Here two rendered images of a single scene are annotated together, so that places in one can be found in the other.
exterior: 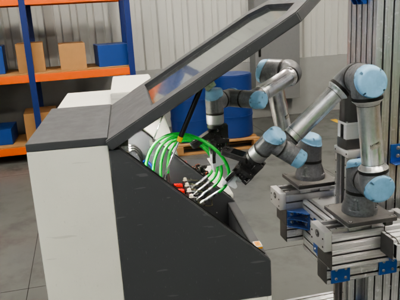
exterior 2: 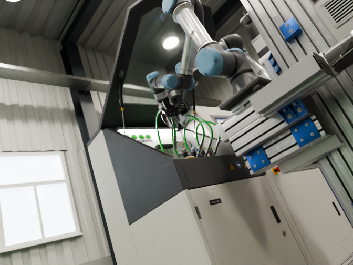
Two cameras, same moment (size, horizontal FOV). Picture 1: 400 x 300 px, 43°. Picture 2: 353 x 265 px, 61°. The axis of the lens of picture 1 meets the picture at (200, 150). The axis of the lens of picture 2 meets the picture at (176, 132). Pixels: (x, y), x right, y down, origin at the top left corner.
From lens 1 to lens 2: 225 cm
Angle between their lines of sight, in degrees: 64
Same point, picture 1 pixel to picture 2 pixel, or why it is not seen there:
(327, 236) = (218, 127)
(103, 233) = (111, 175)
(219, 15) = not seen: outside the picture
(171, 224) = (127, 158)
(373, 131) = (186, 28)
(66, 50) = not seen: hidden behind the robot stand
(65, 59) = not seen: hidden behind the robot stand
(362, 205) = (235, 87)
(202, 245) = (141, 165)
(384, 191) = (207, 60)
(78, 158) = (96, 140)
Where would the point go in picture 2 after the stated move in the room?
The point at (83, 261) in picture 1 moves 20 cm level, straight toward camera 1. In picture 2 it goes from (109, 195) to (82, 198)
